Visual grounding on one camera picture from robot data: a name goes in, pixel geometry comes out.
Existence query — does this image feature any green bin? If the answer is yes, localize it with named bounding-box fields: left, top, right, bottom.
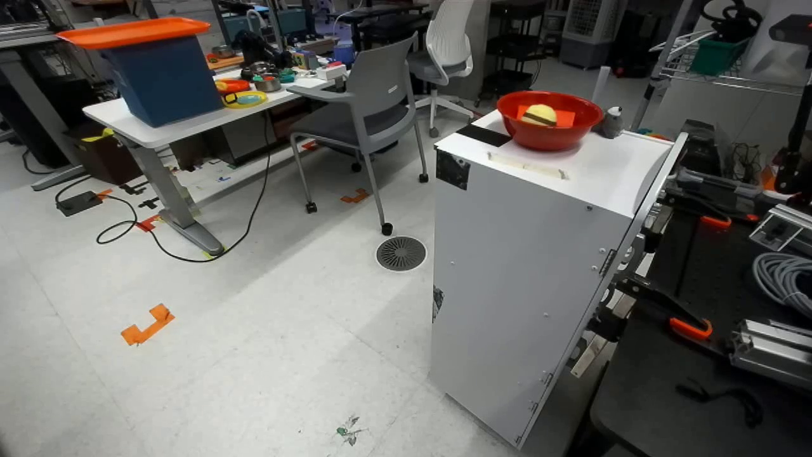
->
left=687, top=33, right=752, bottom=80

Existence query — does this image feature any orange block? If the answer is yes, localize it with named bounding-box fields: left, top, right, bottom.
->
left=516, top=105, right=579, bottom=133

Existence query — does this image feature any aluminium extrusion rail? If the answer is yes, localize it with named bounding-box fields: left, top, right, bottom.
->
left=724, top=315, right=812, bottom=392

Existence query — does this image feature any black shelf cart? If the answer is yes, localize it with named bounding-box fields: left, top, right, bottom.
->
left=479, top=0, right=552, bottom=99

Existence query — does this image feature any black floor cable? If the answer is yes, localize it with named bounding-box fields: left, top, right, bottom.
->
left=93, top=117, right=275, bottom=268

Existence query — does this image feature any grey cable coil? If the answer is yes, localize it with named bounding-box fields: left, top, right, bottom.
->
left=748, top=249, right=812, bottom=321

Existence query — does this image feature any black rectangular patch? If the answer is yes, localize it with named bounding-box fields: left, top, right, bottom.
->
left=455, top=123, right=512, bottom=147

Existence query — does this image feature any small white box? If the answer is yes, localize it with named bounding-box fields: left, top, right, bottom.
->
left=313, top=59, right=351, bottom=86

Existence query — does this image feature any white desk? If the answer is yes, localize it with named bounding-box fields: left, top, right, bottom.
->
left=82, top=72, right=351, bottom=260

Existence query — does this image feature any orange-handled black clamp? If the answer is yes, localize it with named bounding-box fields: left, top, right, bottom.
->
left=675, top=174, right=764, bottom=235
left=618, top=275, right=715, bottom=345

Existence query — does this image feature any black power brick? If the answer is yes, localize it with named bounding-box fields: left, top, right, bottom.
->
left=55, top=188, right=104, bottom=218

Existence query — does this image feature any round floor drain cover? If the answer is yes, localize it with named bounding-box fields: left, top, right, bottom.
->
left=376, top=235, right=429, bottom=275

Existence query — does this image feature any beige tape strip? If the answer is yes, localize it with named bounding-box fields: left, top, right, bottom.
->
left=485, top=150, right=571, bottom=183

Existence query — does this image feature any blue storage bin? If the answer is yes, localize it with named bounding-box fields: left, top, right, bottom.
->
left=99, top=33, right=226, bottom=129

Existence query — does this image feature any red bowl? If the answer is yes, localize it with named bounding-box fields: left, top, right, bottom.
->
left=495, top=90, right=607, bottom=155

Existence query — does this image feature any orange bin lid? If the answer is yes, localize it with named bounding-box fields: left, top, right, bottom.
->
left=55, top=12, right=212, bottom=52

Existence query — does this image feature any grey office chair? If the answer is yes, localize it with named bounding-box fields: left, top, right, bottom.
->
left=290, top=5, right=431, bottom=240

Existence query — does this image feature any white office chair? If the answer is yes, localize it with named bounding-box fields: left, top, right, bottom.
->
left=406, top=0, right=479, bottom=137

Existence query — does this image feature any grey background cabinet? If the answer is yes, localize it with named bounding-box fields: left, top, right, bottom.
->
left=557, top=0, right=616, bottom=72

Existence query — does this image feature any black breadboard table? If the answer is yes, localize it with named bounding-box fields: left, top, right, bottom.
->
left=589, top=193, right=812, bottom=457

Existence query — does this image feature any black stand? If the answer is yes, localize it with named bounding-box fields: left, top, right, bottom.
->
left=764, top=11, right=812, bottom=199

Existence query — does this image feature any grey desk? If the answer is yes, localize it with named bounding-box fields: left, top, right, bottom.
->
left=0, top=23, right=85, bottom=193

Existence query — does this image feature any white cabinet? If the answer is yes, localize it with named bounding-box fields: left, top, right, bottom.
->
left=427, top=106, right=691, bottom=449

